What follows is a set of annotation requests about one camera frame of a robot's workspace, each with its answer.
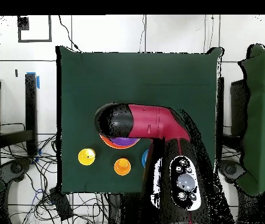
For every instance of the purple bowl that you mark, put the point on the purple bowl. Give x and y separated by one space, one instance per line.
124 141

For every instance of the large orange bowl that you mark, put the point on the large orange bowl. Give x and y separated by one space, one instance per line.
118 147

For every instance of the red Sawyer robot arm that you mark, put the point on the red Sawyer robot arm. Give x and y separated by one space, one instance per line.
155 119

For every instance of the small blue bowl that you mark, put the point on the small blue bowl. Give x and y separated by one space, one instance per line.
144 158

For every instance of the orange cup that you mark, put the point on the orange cup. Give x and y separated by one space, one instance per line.
122 166

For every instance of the dark green table cloth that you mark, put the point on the dark green table cloth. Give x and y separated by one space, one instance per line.
134 74

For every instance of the yellow cup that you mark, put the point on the yellow cup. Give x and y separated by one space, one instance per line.
86 155

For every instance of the blue tape strip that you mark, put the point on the blue tape strip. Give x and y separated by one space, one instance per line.
38 82

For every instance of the black metal stand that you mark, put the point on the black metal stand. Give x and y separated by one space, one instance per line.
31 105

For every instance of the black power strip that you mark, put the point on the black power strip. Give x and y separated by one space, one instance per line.
61 204

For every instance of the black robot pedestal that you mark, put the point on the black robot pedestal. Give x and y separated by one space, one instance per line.
127 207

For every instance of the black square frame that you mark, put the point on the black square frame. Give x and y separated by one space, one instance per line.
23 23

